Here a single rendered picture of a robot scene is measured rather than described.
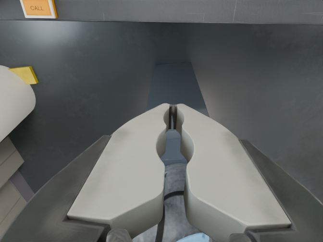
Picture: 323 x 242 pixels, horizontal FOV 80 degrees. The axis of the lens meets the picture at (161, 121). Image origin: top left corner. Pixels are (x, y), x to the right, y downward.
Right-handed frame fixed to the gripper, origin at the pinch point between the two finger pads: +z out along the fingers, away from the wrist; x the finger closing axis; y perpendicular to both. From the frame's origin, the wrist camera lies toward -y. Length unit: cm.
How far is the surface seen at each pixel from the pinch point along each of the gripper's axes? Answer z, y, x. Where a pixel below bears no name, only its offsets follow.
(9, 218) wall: 90, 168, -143
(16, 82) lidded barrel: 112, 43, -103
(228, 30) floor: 121, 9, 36
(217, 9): 26.4, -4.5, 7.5
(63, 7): 26.4, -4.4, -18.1
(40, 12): 25.2, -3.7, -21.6
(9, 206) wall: 96, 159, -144
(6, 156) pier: 110, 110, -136
